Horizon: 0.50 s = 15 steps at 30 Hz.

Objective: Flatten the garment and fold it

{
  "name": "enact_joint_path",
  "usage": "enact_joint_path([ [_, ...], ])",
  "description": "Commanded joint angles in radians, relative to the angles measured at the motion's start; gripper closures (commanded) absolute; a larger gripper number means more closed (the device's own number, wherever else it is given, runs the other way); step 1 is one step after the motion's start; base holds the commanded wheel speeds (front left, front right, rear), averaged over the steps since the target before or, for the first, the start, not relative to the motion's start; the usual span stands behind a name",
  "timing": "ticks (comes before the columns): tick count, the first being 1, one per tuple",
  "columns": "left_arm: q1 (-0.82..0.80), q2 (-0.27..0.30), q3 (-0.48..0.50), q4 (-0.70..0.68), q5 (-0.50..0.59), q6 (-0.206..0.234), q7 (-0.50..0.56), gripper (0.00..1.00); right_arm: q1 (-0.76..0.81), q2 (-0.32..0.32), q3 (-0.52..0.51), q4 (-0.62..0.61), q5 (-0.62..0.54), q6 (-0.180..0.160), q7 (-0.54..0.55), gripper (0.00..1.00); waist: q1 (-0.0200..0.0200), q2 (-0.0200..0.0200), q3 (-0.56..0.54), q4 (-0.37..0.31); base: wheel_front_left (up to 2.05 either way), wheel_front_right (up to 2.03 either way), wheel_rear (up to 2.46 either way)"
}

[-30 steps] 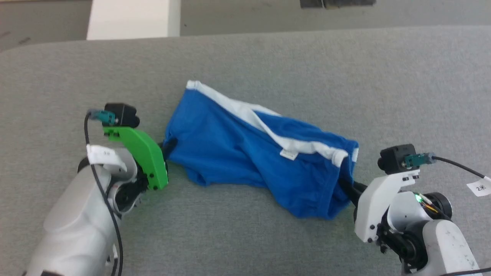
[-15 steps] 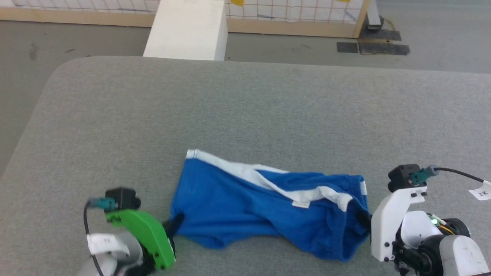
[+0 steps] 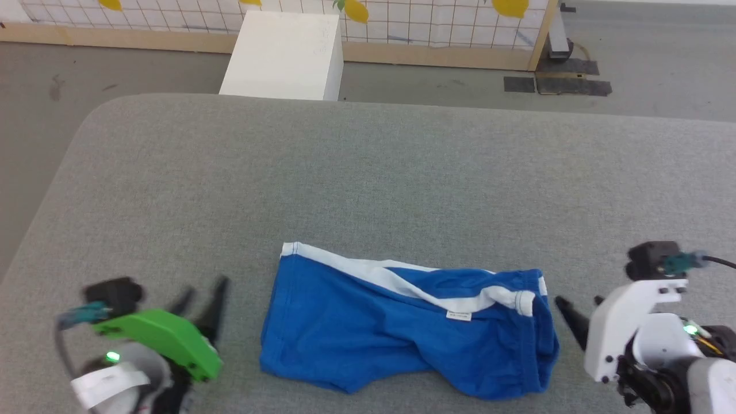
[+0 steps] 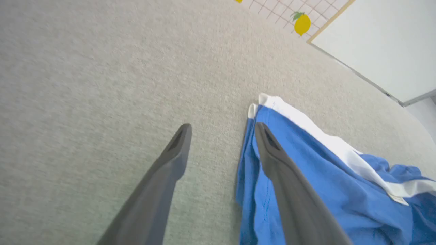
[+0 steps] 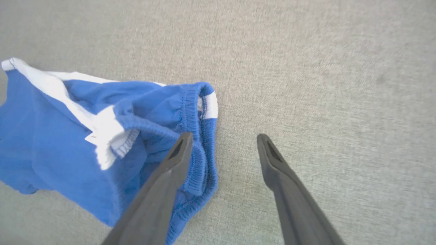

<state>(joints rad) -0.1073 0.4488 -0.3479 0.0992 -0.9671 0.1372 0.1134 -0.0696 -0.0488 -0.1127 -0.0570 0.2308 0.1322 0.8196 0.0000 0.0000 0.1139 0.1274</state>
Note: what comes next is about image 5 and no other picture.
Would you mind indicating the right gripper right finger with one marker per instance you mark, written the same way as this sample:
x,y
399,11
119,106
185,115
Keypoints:
x,y
296,204

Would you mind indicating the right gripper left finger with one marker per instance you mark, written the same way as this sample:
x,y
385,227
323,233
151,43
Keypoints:
x,y
153,204

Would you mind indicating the blue shorts with white stripes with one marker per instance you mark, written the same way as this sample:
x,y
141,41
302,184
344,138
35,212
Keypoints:
x,y
51,143

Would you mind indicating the grey fabric sofa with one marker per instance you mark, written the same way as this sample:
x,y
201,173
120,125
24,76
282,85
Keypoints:
x,y
323,85

